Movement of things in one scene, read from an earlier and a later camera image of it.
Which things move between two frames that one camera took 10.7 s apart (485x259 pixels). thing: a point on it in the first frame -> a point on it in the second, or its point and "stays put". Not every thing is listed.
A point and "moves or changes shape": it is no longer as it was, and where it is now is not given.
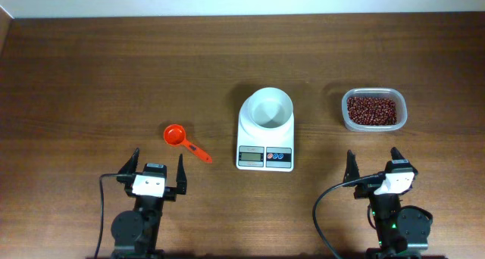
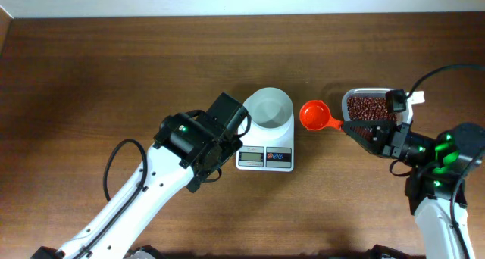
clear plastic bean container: (370, 109) stays put
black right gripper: (362, 189) -> (389, 138)
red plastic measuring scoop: (175, 135) moves or changes shape
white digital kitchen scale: (264, 149) stays put
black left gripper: (173, 189) -> (230, 148)
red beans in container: (372, 110) stays put
